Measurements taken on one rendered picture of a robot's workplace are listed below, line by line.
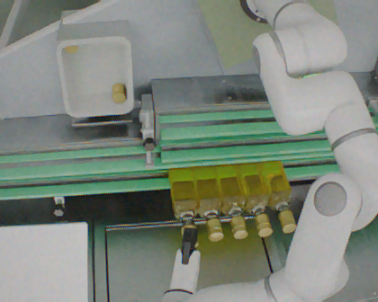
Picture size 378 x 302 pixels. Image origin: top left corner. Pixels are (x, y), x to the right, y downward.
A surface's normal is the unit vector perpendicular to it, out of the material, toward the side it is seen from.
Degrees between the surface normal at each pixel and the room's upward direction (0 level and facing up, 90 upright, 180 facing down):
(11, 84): 0
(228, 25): 4
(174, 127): 90
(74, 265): 90
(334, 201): 62
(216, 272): 90
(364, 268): 90
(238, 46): 4
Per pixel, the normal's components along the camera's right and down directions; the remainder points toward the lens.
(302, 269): -0.57, -0.18
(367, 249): 0.01, -0.73
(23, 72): 0.13, 0.69
